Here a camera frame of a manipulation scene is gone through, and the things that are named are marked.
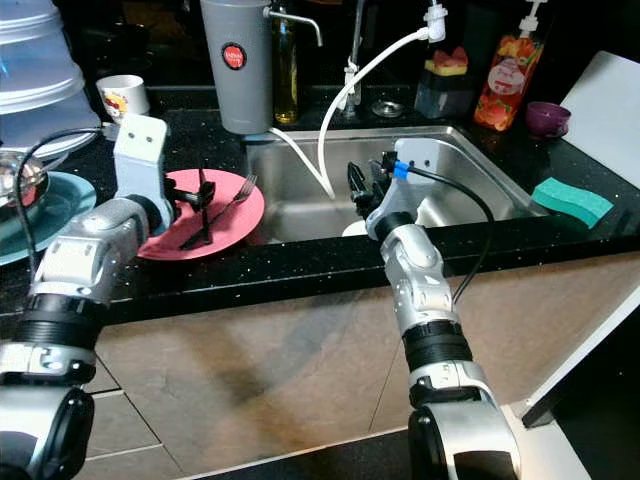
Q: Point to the red and yellow sponge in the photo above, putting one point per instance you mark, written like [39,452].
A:
[447,62]

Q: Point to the stainless steel sink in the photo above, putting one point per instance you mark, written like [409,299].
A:
[300,220]

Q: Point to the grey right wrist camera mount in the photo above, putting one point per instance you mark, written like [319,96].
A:
[410,195]

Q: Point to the chrome gooseneck faucet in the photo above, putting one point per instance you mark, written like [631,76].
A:
[356,50]

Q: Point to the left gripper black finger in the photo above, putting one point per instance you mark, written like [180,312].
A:
[209,198]

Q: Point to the dark sponge holder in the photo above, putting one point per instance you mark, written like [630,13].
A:
[442,97]

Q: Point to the black floor mat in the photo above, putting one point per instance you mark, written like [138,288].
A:
[310,468]

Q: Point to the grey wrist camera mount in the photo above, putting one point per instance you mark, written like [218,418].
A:
[410,195]
[142,160]

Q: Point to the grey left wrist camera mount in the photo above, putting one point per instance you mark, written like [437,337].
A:
[142,160]

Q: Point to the teal plate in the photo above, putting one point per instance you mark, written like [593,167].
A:
[75,220]

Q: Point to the white printed mug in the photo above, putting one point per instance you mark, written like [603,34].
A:
[125,100]

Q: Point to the oil bottle green cap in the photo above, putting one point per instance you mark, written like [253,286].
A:
[284,80]

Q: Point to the white tiered plastic container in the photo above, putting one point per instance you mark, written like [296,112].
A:
[40,90]

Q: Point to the grey water filter canister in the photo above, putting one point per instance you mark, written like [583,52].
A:
[235,100]

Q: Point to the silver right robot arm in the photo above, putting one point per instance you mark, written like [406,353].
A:
[420,280]

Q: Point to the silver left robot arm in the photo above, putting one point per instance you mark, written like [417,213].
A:
[80,260]

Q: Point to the stainless steel bowl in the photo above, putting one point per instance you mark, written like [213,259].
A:
[20,180]

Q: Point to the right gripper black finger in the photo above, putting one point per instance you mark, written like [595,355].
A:
[356,177]
[377,175]

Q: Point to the green sponge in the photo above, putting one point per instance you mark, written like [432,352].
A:
[570,200]

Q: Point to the beige kitchen cabinet fronts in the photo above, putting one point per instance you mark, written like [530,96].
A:
[260,370]

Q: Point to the small purple bowl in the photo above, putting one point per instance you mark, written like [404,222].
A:
[548,120]

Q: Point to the white bowl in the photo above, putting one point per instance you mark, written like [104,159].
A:
[355,230]

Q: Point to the white cutting board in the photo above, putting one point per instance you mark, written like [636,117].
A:
[610,110]

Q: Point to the pink plate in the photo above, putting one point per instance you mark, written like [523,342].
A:
[240,225]

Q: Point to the orange dish soap pump bottle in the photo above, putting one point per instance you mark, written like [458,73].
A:
[505,90]

